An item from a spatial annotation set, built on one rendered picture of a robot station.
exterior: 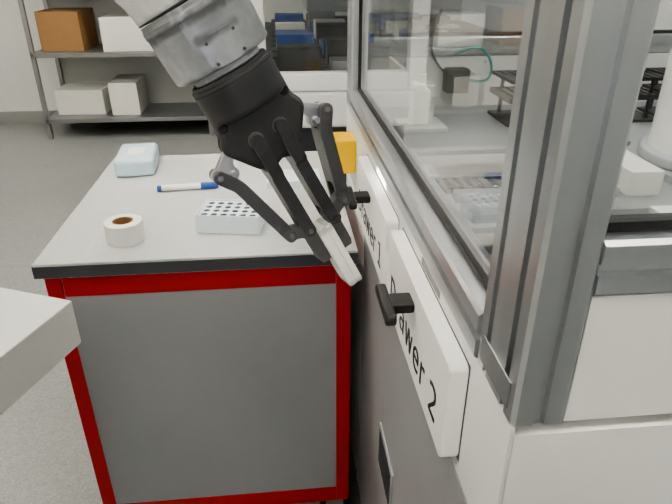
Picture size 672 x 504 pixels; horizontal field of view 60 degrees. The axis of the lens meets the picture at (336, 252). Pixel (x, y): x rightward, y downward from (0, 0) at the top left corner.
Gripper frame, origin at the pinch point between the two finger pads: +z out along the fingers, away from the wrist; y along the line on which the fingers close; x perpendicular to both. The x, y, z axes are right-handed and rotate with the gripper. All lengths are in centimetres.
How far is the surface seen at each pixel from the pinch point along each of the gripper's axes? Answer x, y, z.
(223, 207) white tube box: 63, -4, 8
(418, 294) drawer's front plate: -1.6, 5.0, 8.9
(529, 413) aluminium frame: -23.3, 1.9, 7.7
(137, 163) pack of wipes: 97, -14, -2
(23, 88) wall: 496, -64, -38
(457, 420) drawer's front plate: -12.9, -0.6, 14.7
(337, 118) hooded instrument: 107, 39, 18
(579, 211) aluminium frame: -25.4, 9.5, -5.4
